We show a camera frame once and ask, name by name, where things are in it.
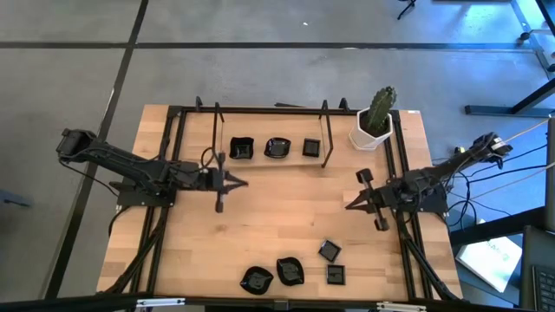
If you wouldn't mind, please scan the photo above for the silver metal bracket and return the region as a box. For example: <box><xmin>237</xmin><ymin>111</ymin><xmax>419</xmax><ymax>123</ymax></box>
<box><xmin>135</xmin><ymin>297</ymin><xmax>186</xmax><ymax>309</ymax></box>
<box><xmin>375</xmin><ymin>302</ymin><xmax>428</xmax><ymax>312</ymax></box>

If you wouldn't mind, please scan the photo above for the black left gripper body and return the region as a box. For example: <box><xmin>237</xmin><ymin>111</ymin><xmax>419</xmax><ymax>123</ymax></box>
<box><xmin>202</xmin><ymin>154</ymin><xmax>229</xmax><ymax>214</ymax></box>

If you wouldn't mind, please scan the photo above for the white faceted plant pot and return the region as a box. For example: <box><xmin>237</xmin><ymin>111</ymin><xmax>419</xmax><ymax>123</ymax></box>
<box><xmin>349</xmin><ymin>107</ymin><xmax>395</xmax><ymax>152</ymax></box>

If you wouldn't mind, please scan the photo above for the grey metal stand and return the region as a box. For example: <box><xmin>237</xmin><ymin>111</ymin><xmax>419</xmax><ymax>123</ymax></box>
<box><xmin>509</xmin><ymin>0</ymin><xmax>555</xmax><ymax>73</ymax></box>

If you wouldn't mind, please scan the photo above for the blue-grey chair base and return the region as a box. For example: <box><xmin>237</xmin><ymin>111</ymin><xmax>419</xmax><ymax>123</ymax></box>
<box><xmin>0</xmin><ymin>189</ymin><xmax>35</xmax><ymax>209</ymax></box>

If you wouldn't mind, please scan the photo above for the black leaf-shaped plate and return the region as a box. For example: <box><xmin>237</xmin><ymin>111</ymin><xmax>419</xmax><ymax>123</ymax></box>
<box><xmin>264</xmin><ymin>137</ymin><xmax>292</xmax><ymax>159</ymax></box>
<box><xmin>239</xmin><ymin>265</ymin><xmax>275</xmax><ymax>296</ymax></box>
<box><xmin>276</xmin><ymin>257</ymin><xmax>306</xmax><ymax>287</ymax></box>

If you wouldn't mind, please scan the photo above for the small black square plate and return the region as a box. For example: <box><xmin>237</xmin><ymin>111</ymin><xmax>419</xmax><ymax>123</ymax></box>
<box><xmin>325</xmin><ymin>263</ymin><xmax>347</xmax><ymax>286</ymax></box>
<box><xmin>317</xmin><ymin>238</ymin><xmax>343</xmax><ymax>263</ymax></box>
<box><xmin>302</xmin><ymin>138</ymin><xmax>322</xmax><ymax>159</ymax></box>

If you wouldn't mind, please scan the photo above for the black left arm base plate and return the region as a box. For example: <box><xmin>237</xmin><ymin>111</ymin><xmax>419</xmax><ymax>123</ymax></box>
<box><xmin>115</xmin><ymin>190</ymin><xmax>177</xmax><ymax>208</ymax></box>

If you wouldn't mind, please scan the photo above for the wooden shelf black metal frame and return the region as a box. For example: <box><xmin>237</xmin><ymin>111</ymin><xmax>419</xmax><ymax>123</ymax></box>
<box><xmin>210</xmin><ymin>100</ymin><xmax>334</xmax><ymax>175</ymax></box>

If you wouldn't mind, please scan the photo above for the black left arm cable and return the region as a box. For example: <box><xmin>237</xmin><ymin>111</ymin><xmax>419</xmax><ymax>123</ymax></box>
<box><xmin>199</xmin><ymin>146</ymin><xmax>217</xmax><ymax>171</ymax></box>

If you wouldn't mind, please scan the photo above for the black desk leg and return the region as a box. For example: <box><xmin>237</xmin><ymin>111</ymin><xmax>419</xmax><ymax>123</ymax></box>
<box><xmin>464</xmin><ymin>76</ymin><xmax>555</xmax><ymax>118</ymax></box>

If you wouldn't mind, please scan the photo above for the yellow floor cable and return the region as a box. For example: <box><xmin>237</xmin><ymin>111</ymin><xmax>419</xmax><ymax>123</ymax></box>
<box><xmin>505</xmin><ymin>117</ymin><xmax>551</xmax><ymax>144</ymax></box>

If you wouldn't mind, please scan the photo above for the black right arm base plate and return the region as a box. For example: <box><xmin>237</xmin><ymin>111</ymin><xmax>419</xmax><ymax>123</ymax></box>
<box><xmin>388</xmin><ymin>192</ymin><xmax>448</xmax><ymax>213</ymax></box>

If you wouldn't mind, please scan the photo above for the white floor cable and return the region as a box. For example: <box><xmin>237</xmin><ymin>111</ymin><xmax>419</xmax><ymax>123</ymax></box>
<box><xmin>476</xmin><ymin>161</ymin><xmax>555</xmax><ymax>196</ymax></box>

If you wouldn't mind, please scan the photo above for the black tripod foot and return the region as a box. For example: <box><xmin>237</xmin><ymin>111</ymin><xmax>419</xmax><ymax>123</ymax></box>
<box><xmin>396</xmin><ymin>0</ymin><xmax>417</xmax><ymax>21</ymax></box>

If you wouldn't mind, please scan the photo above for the black desk crossbar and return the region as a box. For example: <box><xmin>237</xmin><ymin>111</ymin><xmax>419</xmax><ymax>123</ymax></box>
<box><xmin>449</xmin><ymin>205</ymin><xmax>546</xmax><ymax>246</ymax></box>

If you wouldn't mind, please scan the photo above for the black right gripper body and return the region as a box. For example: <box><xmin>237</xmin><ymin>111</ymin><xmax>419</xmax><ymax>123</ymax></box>
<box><xmin>356</xmin><ymin>168</ymin><xmax>394</xmax><ymax>231</ymax></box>

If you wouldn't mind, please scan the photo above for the black floor cable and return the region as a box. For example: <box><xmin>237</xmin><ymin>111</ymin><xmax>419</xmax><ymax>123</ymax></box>
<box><xmin>466</xmin><ymin>165</ymin><xmax>549</xmax><ymax>179</ymax></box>
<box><xmin>505</xmin><ymin>144</ymin><xmax>549</xmax><ymax>164</ymax></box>

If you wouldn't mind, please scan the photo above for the black overhead mount beam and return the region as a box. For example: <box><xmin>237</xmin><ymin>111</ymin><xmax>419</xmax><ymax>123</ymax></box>
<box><xmin>0</xmin><ymin>293</ymin><xmax>555</xmax><ymax>312</ymax></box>

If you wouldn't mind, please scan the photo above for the black wavy square plate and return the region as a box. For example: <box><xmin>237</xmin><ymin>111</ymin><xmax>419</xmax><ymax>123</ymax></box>
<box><xmin>228</xmin><ymin>136</ymin><xmax>256</xmax><ymax>160</ymax></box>

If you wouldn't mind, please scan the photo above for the dark grey desk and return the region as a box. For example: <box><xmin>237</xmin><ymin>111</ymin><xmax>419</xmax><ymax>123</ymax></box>
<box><xmin>519</xmin><ymin>224</ymin><xmax>555</xmax><ymax>311</ymax></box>

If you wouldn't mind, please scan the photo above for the white paper booklet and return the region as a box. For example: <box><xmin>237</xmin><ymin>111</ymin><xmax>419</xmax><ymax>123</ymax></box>
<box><xmin>454</xmin><ymin>236</ymin><xmax>524</xmax><ymax>294</ymax></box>

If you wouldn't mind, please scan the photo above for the green cactus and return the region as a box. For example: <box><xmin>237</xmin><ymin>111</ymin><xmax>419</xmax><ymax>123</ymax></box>
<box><xmin>366</xmin><ymin>85</ymin><xmax>398</xmax><ymax>135</ymax></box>

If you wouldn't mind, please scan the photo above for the black diagonal pole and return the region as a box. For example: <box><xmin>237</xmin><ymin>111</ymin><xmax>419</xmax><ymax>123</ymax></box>
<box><xmin>535</xmin><ymin>0</ymin><xmax>555</xmax><ymax>27</ymax></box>

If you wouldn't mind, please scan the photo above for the black keyboard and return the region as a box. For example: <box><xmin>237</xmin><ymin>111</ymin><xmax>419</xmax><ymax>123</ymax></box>
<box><xmin>532</xmin><ymin>264</ymin><xmax>555</xmax><ymax>311</ymax></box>

